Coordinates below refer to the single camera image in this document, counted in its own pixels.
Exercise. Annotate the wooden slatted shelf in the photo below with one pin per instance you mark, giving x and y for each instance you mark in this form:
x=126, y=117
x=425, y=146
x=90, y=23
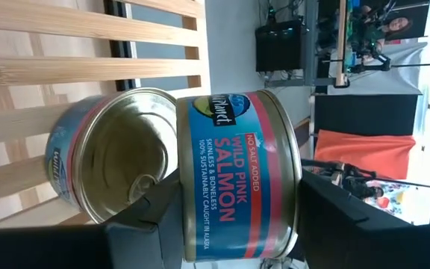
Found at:
x=88, y=69

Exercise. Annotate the colourful poster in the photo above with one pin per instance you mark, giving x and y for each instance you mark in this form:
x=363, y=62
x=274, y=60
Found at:
x=398, y=201

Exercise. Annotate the black metal table frame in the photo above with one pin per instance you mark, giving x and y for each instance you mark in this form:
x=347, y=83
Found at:
x=115, y=48

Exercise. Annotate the black background robot arm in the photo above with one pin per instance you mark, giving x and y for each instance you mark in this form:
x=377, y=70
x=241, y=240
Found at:
x=357, y=183

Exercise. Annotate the green-lit background robot arm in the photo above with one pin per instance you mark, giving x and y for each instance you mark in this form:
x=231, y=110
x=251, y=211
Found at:
x=368, y=52

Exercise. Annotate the red fabric backdrop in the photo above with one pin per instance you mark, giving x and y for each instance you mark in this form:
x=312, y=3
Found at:
x=364, y=153

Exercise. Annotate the black fabric backdrop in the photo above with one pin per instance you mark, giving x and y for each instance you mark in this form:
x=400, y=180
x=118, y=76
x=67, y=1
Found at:
x=366, y=112

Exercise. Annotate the black computer tower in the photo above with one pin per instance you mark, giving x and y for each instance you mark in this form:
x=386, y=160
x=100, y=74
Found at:
x=280, y=46

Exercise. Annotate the pink stripe salmon can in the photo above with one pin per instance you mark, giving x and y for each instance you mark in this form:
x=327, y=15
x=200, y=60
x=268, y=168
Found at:
x=233, y=168
x=118, y=157

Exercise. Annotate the person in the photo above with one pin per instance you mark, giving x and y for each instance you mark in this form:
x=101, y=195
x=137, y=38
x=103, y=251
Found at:
x=396, y=26

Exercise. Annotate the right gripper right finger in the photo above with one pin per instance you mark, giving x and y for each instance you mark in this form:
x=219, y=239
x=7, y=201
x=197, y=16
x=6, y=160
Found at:
x=349, y=239

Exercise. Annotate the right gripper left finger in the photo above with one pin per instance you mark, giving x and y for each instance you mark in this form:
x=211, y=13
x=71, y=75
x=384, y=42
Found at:
x=144, y=231

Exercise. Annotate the white fabric backdrop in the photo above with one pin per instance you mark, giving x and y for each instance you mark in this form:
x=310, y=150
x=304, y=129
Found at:
x=386, y=71

